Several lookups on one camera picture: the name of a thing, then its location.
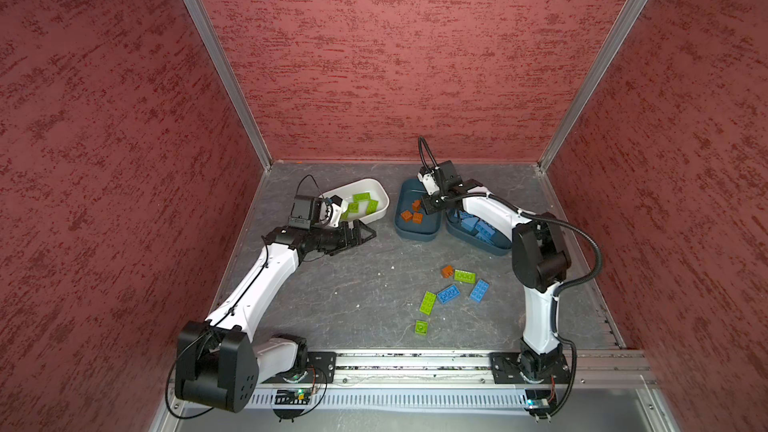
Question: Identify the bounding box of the blue wedge lego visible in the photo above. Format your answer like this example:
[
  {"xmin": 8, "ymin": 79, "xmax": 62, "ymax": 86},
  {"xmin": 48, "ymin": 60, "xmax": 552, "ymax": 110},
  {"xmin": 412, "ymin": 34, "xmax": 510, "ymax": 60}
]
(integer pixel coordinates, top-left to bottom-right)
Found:
[{"xmin": 460, "ymin": 216, "xmax": 478, "ymax": 232}]

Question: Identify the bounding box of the small green lego bottom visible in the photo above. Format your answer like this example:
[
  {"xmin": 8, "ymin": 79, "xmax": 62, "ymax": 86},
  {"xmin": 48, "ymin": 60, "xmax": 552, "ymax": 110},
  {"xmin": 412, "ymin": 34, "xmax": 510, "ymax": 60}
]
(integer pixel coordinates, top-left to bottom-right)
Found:
[{"xmin": 414, "ymin": 320, "xmax": 429, "ymax": 336}]

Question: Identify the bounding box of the blue lego bottom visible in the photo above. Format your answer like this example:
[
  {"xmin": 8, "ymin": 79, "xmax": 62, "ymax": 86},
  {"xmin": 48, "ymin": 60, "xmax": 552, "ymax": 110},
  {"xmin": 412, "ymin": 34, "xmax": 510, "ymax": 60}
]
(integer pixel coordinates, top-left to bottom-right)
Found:
[{"xmin": 475, "ymin": 235, "xmax": 495, "ymax": 245}]

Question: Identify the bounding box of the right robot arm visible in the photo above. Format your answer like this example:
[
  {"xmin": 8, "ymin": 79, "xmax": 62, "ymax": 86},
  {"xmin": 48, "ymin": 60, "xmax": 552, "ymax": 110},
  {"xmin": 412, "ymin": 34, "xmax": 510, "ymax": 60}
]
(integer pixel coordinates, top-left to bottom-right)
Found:
[{"xmin": 418, "ymin": 161, "xmax": 571, "ymax": 383}]

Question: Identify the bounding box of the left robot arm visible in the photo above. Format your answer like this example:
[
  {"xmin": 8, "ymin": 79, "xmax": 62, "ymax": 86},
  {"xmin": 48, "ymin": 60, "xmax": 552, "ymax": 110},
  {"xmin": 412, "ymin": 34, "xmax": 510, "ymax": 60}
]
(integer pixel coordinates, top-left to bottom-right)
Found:
[{"xmin": 167, "ymin": 195, "xmax": 376, "ymax": 412}]

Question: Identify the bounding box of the middle teal container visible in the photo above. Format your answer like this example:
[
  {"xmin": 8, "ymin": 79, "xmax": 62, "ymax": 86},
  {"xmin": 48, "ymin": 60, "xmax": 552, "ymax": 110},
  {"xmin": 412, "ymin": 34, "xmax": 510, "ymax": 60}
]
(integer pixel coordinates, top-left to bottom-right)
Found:
[{"xmin": 394, "ymin": 177, "xmax": 443, "ymax": 242}]

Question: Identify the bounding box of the teal container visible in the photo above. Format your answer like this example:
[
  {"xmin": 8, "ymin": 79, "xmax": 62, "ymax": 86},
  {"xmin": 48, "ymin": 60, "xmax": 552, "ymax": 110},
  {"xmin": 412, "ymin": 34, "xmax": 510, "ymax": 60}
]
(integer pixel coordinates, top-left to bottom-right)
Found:
[
  {"xmin": 394, "ymin": 177, "xmax": 443, "ymax": 242},
  {"xmin": 445, "ymin": 209, "xmax": 512, "ymax": 256}
]

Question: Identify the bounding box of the white container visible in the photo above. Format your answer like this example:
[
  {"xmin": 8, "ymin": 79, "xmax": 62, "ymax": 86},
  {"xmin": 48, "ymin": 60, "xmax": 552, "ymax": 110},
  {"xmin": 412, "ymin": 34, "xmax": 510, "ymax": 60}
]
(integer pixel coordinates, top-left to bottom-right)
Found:
[{"xmin": 323, "ymin": 178, "xmax": 390, "ymax": 224}]

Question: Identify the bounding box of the right teal container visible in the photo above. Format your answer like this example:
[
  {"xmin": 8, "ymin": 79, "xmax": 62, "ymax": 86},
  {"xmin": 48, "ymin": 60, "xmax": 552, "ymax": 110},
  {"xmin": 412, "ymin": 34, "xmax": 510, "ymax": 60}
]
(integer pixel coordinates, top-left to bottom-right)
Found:
[{"xmin": 445, "ymin": 209, "xmax": 512, "ymax": 256}]

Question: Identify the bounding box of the left circuit board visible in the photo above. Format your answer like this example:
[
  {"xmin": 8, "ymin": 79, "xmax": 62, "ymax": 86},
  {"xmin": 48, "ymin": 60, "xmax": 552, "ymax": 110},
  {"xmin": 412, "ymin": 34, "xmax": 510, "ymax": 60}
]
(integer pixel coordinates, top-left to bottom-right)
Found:
[{"xmin": 273, "ymin": 389, "xmax": 313, "ymax": 408}]

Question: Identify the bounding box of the circuit board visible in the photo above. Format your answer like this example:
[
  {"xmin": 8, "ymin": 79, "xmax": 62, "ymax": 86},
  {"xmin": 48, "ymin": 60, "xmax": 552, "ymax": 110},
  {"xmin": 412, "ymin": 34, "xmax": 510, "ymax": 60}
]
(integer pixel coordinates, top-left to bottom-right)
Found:
[
  {"xmin": 273, "ymin": 389, "xmax": 313, "ymax": 408},
  {"xmin": 523, "ymin": 389, "xmax": 557, "ymax": 416}
]

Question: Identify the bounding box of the right circuit board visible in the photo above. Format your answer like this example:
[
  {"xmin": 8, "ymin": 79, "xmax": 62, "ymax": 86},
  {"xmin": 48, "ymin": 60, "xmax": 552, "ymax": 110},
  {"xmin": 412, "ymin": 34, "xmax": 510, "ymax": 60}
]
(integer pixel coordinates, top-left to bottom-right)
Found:
[{"xmin": 523, "ymin": 389, "xmax": 557, "ymax": 416}]

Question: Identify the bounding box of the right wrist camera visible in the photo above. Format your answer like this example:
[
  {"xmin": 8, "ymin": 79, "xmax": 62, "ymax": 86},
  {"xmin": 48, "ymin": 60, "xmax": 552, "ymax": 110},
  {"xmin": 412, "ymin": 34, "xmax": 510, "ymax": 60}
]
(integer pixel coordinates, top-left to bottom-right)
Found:
[{"xmin": 417, "ymin": 167, "xmax": 440, "ymax": 196}]

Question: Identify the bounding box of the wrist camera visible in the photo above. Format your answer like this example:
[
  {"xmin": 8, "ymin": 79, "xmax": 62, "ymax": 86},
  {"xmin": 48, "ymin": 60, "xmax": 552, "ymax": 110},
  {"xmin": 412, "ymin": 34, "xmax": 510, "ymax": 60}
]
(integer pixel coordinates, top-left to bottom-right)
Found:
[
  {"xmin": 322, "ymin": 195, "xmax": 348, "ymax": 228},
  {"xmin": 417, "ymin": 167, "xmax": 440, "ymax": 196}
]

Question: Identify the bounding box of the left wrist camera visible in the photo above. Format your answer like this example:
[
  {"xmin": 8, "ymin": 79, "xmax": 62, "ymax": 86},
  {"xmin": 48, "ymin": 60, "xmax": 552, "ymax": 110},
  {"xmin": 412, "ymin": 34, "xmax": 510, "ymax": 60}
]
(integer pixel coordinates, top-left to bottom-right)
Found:
[{"xmin": 322, "ymin": 195, "xmax": 348, "ymax": 228}]

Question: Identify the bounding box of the right black cable conduit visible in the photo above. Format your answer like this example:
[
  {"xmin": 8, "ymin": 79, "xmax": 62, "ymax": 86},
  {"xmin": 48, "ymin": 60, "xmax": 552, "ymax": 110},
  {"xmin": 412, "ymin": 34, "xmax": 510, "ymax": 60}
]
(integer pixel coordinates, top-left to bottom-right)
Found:
[{"xmin": 417, "ymin": 136, "xmax": 603, "ymax": 298}]

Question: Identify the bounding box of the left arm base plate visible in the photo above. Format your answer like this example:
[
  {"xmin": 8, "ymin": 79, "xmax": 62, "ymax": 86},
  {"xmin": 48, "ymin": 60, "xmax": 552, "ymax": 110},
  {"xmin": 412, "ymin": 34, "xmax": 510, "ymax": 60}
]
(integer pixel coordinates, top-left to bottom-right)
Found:
[{"xmin": 278, "ymin": 351, "xmax": 338, "ymax": 385}]

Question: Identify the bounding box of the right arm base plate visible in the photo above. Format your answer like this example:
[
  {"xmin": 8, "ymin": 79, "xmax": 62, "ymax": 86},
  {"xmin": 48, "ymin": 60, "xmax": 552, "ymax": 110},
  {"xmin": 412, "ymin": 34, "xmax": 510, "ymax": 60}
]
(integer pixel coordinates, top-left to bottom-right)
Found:
[{"xmin": 489, "ymin": 350, "xmax": 571, "ymax": 385}]

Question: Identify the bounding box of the left frame post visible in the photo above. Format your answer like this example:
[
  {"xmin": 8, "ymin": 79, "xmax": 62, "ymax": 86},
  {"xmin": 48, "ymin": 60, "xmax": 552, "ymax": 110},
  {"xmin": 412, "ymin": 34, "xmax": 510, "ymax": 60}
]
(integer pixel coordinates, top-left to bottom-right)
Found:
[{"xmin": 182, "ymin": 0, "xmax": 273, "ymax": 172}]

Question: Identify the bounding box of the frame post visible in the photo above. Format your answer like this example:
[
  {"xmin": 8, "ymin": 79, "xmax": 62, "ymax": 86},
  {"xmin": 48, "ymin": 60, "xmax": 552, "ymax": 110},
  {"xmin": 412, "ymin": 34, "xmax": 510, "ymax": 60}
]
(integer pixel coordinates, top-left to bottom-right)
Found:
[
  {"xmin": 182, "ymin": 0, "xmax": 273, "ymax": 172},
  {"xmin": 537, "ymin": 0, "xmax": 649, "ymax": 174}
]

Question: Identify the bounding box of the aluminium rail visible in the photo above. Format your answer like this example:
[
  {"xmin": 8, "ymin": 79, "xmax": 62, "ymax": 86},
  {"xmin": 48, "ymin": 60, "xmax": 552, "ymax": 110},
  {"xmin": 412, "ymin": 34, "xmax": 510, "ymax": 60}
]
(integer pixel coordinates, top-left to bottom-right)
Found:
[{"xmin": 170, "ymin": 347, "xmax": 658, "ymax": 390}]

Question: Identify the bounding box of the right frame post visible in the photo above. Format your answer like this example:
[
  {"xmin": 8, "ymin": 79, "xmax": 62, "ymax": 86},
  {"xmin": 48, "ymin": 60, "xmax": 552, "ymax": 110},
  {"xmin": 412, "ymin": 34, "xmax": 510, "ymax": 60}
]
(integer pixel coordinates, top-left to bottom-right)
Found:
[{"xmin": 537, "ymin": 0, "xmax": 649, "ymax": 174}]

